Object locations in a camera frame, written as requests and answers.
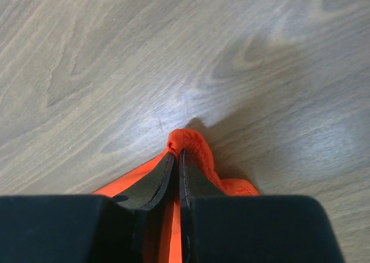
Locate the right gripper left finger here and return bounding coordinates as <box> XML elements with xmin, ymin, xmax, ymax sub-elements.
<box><xmin>115</xmin><ymin>153</ymin><xmax>175</xmax><ymax>210</ymax></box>

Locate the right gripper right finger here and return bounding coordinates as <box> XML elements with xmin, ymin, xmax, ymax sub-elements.
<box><xmin>179</xmin><ymin>149</ymin><xmax>226</xmax><ymax>208</ymax></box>

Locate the orange t shirt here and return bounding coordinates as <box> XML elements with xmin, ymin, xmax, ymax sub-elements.
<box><xmin>94</xmin><ymin>128</ymin><xmax>259</xmax><ymax>262</ymax></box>

